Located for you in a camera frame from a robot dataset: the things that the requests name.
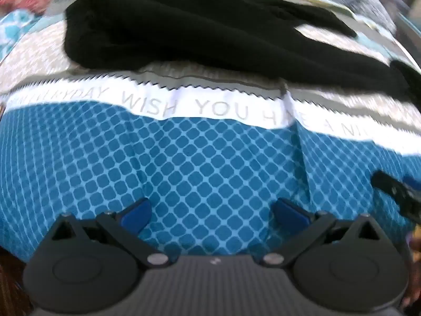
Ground right hand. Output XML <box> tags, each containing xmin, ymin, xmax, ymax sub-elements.
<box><xmin>402</xmin><ymin>225</ymin><xmax>420</xmax><ymax>307</ymax></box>

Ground black pants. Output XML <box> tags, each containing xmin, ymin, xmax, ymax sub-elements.
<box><xmin>64</xmin><ymin>0</ymin><xmax>420</xmax><ymax>105</ymax></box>

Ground patterned blue white bedsheet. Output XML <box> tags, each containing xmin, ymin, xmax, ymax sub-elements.
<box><xmin>1</xmin><ymin>0</ymin><xmax>420</xmax><ymax>261</ymax></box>

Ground teal lattice pillow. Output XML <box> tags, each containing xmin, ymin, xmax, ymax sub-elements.
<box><xmin>0</xmin><ymin>9</ymin><xmax>41</xmax><ymax>62</ymax></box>

